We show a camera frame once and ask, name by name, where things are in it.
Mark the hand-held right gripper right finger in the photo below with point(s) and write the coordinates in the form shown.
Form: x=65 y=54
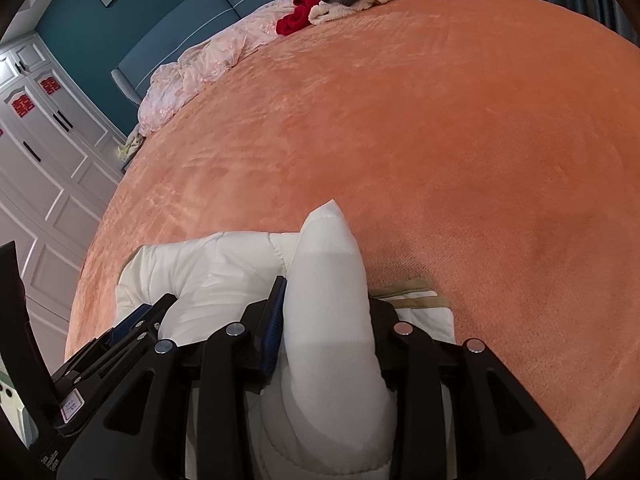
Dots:
x=382 y=320

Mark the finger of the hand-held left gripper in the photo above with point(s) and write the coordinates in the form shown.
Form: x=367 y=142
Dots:
x=150 y=322
x=127 y=322

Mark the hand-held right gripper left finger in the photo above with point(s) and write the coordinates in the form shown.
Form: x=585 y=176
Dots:
x=274 y=325

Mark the white padded jacket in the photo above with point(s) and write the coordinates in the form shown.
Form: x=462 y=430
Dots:
x=325 y=280

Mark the pale yellow cloth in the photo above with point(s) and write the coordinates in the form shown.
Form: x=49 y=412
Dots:
x=131 y=149

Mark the white panelled wardrobe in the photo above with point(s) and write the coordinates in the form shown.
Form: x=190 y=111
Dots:
x=50 y=160

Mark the orange plush blanket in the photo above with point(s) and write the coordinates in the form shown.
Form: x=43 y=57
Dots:
x=400 y=135

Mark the pink lace quilt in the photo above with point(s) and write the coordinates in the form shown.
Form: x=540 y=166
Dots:
x=200 y=65

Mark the red cloth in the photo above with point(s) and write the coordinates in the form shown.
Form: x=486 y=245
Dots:
x=300 y=15

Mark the blue padded headboard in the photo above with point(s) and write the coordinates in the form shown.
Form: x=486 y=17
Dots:
x=200 y=15

